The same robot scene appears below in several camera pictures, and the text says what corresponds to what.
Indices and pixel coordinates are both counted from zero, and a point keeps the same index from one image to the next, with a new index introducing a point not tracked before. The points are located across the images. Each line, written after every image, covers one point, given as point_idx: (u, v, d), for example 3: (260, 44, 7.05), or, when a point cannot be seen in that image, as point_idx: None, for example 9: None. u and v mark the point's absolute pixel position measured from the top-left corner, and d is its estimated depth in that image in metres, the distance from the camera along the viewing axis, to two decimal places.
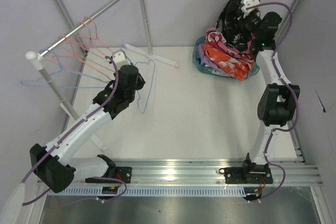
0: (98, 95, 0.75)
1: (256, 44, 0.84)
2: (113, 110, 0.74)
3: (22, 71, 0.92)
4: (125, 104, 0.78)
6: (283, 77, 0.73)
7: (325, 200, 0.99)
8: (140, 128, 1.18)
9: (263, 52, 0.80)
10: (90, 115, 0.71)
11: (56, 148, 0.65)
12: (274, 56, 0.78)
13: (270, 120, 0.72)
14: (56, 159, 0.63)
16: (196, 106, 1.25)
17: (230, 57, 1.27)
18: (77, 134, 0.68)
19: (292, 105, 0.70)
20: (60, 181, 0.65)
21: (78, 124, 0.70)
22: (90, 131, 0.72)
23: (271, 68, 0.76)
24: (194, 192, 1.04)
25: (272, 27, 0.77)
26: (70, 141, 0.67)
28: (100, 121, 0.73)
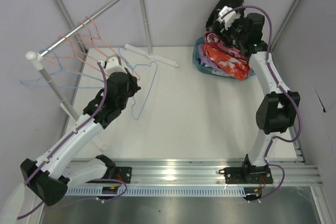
0: (89, 105, 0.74)
1: (247, 46, 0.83)
2: (104, 120, 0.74)
3: (22, 71, 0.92)
4: (117, 113, 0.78)
6: (281, 83, 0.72)
7: (325, 200, 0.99)
8: (140, 128, 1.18)
9: (257, 55, 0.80)
10: (80, 127, 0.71)
11: (47, 162, 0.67)
12: (268, 60, 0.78)
13: (270, 129, 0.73)
14: (46, 174, 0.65)
16: (196, 106, 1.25)
17: (230, 57, 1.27)
18: (67, 148, 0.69)
19: (293, 113, 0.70)
20: (53, 194, 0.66)
21: (68, 137, 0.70)
22: (81, 143, 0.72)
23: (266, 74, 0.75)
24: (193, 192, 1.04)
25: (256, 22, 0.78)
26: (60, 156, 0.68)
28: (91, 132, 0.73)
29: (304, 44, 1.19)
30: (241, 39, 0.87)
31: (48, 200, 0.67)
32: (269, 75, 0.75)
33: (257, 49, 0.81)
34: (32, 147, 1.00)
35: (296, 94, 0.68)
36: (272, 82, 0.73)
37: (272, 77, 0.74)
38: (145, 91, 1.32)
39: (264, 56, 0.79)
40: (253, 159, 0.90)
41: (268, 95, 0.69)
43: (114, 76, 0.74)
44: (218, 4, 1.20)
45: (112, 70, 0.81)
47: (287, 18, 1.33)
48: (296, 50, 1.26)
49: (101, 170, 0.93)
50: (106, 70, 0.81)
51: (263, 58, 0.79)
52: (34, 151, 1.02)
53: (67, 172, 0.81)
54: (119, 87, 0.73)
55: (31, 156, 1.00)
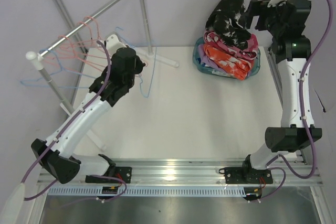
0: (95, 83, 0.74)
1: (283, 43, 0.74)
2: (111, 97, 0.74)
3: (23, 72, 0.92)
4: (125, 89, 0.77)
6: (306, 117, 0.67)
7: (325, 200, 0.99)
8: (140, 128, 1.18)
9: (292, 63, 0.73)
10: (87, 105, 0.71)
11: (56, 142, 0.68)
12: (302, 75, 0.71)
13: (279, 150, 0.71)
14: (57, 153, 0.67)
16: (196, 106, 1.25)
17: (230, 56, 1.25)
18: (75, 127, 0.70)
19: (306, 144, 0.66)
20: (66, 173, 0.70)
21: (75, 116, 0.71)
22: (88, 122, 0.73)
23: (293, 92, 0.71)
24: (194, 192, 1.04)
25: (300, 10, 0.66)
26: (69, 135, 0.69)
28: (98, 110, 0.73)
29: None
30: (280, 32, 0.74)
31: (61, 179, 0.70)
32: (296, 98, 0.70)
33: (295, 50, 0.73)
34: None
35: (318, 131, 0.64)
36: (296, 110, 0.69)
37: (298, 104, 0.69)
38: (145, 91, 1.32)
39: (301, 69, 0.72)
40: (254, 160, 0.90)
41: (286, 128, 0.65)
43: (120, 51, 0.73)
44: (218, 4, 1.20)
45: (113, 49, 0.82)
47: None
48: None
49: (103, 167, 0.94)
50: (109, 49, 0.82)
51: (298, 70, 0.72)
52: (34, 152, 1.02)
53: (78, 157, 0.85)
54: (126, 64, 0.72)
55: (31, 156, 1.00)
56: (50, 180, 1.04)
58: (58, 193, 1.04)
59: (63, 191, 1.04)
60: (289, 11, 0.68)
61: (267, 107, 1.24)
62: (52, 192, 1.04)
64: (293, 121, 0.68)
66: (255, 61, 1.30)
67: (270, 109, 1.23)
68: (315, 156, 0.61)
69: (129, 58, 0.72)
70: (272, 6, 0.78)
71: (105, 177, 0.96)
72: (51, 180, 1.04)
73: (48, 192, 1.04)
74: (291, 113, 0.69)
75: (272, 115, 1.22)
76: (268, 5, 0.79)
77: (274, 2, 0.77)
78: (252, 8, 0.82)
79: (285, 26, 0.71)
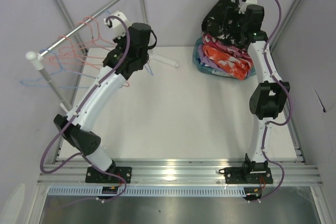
0: (108, 56, 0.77)
1: (247, 34, 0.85)
2: (125, 71, 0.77)
3: (23, 72, 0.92)
4: (138, 64, 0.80)
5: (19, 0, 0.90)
6: (274, 73, 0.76)
7: (325, 200, 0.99)
8: (141, 127, 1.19)
9: (255, 44, 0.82)
10: (102, 80, 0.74)
11: (76, 116, 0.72)
12: (265, 49, 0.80)
13: (261, 115, 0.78)
14: (79, 127, 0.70)
16: (197, 106, 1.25)
17: (229, 55, 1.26)
18: (93, 100, 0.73)
19: (283, 99, 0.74)
20: (88, 145, 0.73)
21: (92, 91, 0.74)
22: (105, 96, 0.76)
23: (262, 63, 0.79)
24: (193, 192, 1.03)
25: (256, 12, 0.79)
26: (87, 109, 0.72)
28: (114, 85, 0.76)
29: (304, 45, 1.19)
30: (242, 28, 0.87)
31: (85, 151, 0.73)
32: (264, 64, 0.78)
33: (256, 39, 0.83)
34: (33, 147, 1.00)
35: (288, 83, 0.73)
36: (266, 71, 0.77)
37: (266, 67, 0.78)
38: (145, 91, 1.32)
39: (263, 46, 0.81)
40: (253, 149, 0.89)
41: (260, 84, 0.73)
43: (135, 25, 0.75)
44: (210, 11, 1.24)
45: (119, 28, 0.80)
47: (287, 18, 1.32)
48: (297, 50, 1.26)
49: (106, 162, 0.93)
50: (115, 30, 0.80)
51: (262, 47, 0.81)
52: (34, 152, 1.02)
53: None
54: (141, 38, 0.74)
55: (31, 156, 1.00)
56: (50, 180, 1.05)
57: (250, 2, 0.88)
58: (58, 193, 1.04)
59: (64, 191, 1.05)
60: (248, 13, 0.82)
61: None
62: (52, 192, 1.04)
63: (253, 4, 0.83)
64: (265, 79, 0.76)
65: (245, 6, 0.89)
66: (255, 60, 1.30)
67: None
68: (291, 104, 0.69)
69: (145, 31, 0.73)
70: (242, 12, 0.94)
71: (108, 172, 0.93)
72: (51, 180, 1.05)
73: (48, 193, 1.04)
74: (262, 74, 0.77)
75: None
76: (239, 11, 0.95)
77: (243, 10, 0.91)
78: None
79: (247, 22, 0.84)
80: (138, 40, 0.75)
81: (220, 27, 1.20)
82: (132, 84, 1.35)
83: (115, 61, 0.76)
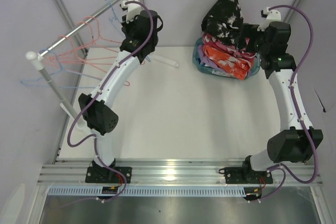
0: (124, 42, 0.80)
1: (270, 59, 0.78)
2: (140, 54, 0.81)
3: (23, 71, 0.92)
4: (149, 48, 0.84)
5: None
6: (303, 118, 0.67)
7: (326, 200, 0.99)
8: (142, 127, 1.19)
9: (280, 74, 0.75)
10: (122, 61, 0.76)
11: (100, 93, 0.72)
12: (292, 83, 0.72)
13: (282, 161, 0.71)
14: (103, 103, 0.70)
16: (197, 106, 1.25)
17: (229, 55, 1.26)
18: (115, 78, 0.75)
19: (310, 151, 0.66)
20: (108, 123, 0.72)
21: (113, 71, 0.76)
22: (124, 76, 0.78)
23: (288, 102, 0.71)
24: (193, 192, 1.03)
25: (281, 31, 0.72)
26: (109, 87, 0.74)
28: (131, 66, 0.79)
29: (304, 45, 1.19)
30: (262, 49, 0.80)
31: (105, 128, 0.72)
32: (290, 102, 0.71)
33: (281, 65, 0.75)
34: (33, 147, 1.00)
35: (319, 133, 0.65)
36: (293, 114, 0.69)
37: (294, 108, 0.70)
38: (145, 91, 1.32)
39: (290, 77, 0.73)
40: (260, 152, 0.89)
41: (286, 132, 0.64)
43: (142, 12, 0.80)
44: (210, 10, 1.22)
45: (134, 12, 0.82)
47: (289, 16, 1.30)
48: (297, 51, 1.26)
49: (110, 158, 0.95)
50: (129, 9, 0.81)
51: (287, 79, 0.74)
52: (34, 151, 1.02)
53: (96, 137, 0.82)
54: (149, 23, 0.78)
55: (31, 156, 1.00)
56: (51, 180, 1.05)
57: (273, 19, 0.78)
58: (58, 193, 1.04)
59: (63, 191, 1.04)
60: (271, 31, 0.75)
61: (266, 106, 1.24)
62: (52, 192, 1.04)
63: (278, 23, 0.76)
64: (292, 124, 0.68)
65: (266, 22, 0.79)
66: (255, 61, 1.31)
67: (270, 109, 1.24)
68: (316, 160, 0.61)
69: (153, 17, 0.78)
70: (262, 30, 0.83)
71: (112, 168, 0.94)
72: (51, 180, 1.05)
73: (48, 193, 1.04)
74: (288, 116, 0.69)
75: (271, 114, 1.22)
76: (257, 28, 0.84)
77: (263, 27, 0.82)
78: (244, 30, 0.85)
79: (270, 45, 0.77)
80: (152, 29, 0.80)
81: (220, 27, 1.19)
82: (132, 84, 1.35)
83: (131, 47, 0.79)
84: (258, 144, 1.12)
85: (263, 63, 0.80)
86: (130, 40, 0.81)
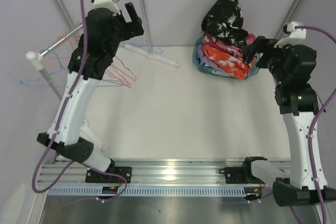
0: (72, 60, 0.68)
1: (288, 95, 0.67)
2: (94, 71, 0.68)
3: (23, 72, 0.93)
4: (106, 61, 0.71)
5: (19, 0, 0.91)
6: (318, 178, 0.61)
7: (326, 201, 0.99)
8: (140, 127, 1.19)
9: (298, 118, 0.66)
10: (72, 89, 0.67)
11: (58, 134, 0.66)
12: (312, 132, 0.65)
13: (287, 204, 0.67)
14: (63, 144, 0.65)
16: (197, 105, 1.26)
17: (229, 55, 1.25)
18: (71, 113, 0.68)
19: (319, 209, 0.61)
20: (82, 152, 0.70)
21: (65, 103, 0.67)
22: (81, 104, 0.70)
23: (303, 155, 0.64)
24: (193, 192, 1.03)
25: (305, 64, 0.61)
26: (66, 124, 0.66)
28: (86, 91, 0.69)
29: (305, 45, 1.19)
30: (280, 74, 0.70)
31: (82, 160, 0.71)
32: (306, 156, 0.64)
33: (300, 104, 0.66)
34: (33, 147, 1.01)
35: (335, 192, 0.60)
36: (307, 171, 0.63)
37: (310, 163, 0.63)
38: (145, 91, 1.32)
39: (310, 125, 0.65)
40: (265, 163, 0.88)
41: (297, 190, 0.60)
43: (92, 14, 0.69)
44: (210, 10, 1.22)
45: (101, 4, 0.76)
47: (289, 16, 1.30)
48: None
49: (105, 162, 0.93)
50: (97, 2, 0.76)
51: (306, 125, 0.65)
52: (34, 151, 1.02)
53: None
54: (99, 29, 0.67)
55: (31, 156, 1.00)
56: (51, 180, 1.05)
57: (293, 38, 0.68)
58: (58, 193, 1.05)
59: (63, 191, 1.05)
60: (293, 60, 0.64)
61: (266, 105, 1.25)
62: (52, 192, 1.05)
63: (303, 48, 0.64)
64: (305, 183, 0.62)
65: (285, 40, 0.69)
66: (254, 60, 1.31)
67: (270, 108, 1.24)
68: None
69: (102, 21, 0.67)
70: (279, 47, 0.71)
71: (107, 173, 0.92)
72: (51, 180, 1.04)
73: (48, 193, 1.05)
74: (302, 172, 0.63)
75: (272, 114, 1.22)
76: (274, 45, 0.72)
77: (281, 43, 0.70)
78: (257, 43, 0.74)
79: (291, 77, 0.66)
80: (100, 31, 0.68)
81: (219, 27, 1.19)
82: (133, 83, 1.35)
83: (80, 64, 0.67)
84: (260, 144, 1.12)
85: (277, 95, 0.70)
86: (79, 55, 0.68)
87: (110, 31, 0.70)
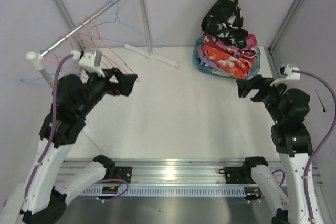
0: (43, 126, 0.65)
1: (283, 136, 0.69)
2: (65, 136, 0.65)
3: (23, 71, 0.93)
4: (79, 126, 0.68)
5: (19, 0, 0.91)
6: (314, 219, 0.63)
7: (326, 200, 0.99)
8: (140, 127, 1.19)
9: (294, 159, 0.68)
10: (42, 157, 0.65)
11: (25, 201, 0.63)
12: (306, 174, 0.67)
13: None
14: (30, 213, 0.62)
16: (197, 105, 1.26)
17: (229, 55, 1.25)
18: (40, 180, 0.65)
19: None
20: (55, 212, 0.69)
21: (34, 171, 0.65)
22: (52, 171, 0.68)
23: (300, 195, 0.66)
24: (193, 192, 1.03)
25: (300, 109, 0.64)
26: (35, 192, 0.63)
28: (56, 158, 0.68)
29: (305, 45, 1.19)
30: (275, 115, 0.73)
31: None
32: (303, 197, 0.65)
33: (295, 145, 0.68)
34: (33, 147, 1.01)
35: None
36: (304, 211, 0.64)
37: (306, 203, 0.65)
38: (145, 91, 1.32)
39: (304, 166, 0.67)
40: (263, 176, 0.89)
41: None
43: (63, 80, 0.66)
44: (210, 10, 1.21)
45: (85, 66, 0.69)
47: (289, 16, 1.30)
48: (298, 51, 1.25)
49: (99, 172, 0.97)
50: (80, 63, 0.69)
51: (302, 167, 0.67)
52: (35, 152, 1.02)
53: (65, 184, 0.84)
54: (70, 97, 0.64)
55: (31, 156, 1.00)
56: None
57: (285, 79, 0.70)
58: None
59: None
60: (287, 104, 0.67)
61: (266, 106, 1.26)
62: None
63: (296, 92, 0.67)
64: None
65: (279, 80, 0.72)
66: (254, 61, 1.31)
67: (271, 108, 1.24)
68: None
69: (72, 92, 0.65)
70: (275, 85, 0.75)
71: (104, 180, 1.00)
72: None
73: None
74: (298, 213, 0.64)
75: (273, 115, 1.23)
76: (271, 83, 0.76)
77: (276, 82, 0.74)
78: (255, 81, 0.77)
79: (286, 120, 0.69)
80: (70, 99, 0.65)
81: (220, 27, 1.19)
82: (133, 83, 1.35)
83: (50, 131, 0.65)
84: (261, 143, 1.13)
85: (275, 136, 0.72)
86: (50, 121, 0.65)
87: (81, 97, 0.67)
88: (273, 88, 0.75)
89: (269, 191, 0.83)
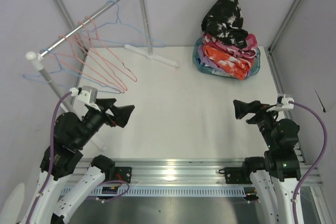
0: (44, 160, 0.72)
1: (274, 161, 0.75)
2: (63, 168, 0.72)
3: (23, 71, 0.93)
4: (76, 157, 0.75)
5: None
6: None
7: (325, 200, 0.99)
8: (140, 128, 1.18)
9: (284, 183, 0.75)
10: (43, 188, 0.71)
11: None
12: (295, 196, 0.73)
13: None
14: None
16: (197, 106, 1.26)
17: (229, 55, 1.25)
18: (41, 208, 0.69)
19: None
20: None
21: (35, 201, 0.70)
22: (52, 200, 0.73)
23: (289, 215, 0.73)
24: (193, 192, 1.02)
25: (289, 139, 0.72)
26: (37, 219, 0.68)
28: (56, 189, 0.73)
29: (305, 45, 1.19)
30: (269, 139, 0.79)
31: None
32: (291, 217, 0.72)
33: (286, 169, 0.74)
34: (33, 147, 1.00)
35: None
36: None
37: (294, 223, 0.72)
38: (145, 91, 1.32)
39: (293, 190, 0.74)
40: (262, 184, 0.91)
41: None
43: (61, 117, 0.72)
44: (210, 10, 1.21)
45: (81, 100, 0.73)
47: (289, 16, 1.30)
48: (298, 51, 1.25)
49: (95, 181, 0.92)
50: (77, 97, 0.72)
51: (291, 190, 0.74)
52: (34, 152, 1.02)
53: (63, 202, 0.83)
54: (68, 134, 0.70)
55: (31, 157, 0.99)
56: None
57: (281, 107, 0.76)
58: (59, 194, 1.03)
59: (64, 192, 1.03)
60: (279, 134, 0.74)
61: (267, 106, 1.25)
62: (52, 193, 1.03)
63: (287, 122, 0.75)
64: None
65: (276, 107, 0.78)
66: (255, 60, 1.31)
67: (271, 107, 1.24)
68: None
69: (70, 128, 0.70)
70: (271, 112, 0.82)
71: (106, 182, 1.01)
72: None
73: None
74: None
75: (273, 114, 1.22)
76: (266, 109, 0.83)
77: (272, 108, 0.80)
78: (253, 106, 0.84)
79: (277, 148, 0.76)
80: (67, 136, 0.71)
81: (220, 27, 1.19)
82: (132, 83, 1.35)
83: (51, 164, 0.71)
84: (260, 143, 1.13)
85: (268, 161, 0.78)
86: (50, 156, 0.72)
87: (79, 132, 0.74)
88: (269, 114, 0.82)
89: (264, 202, 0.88)
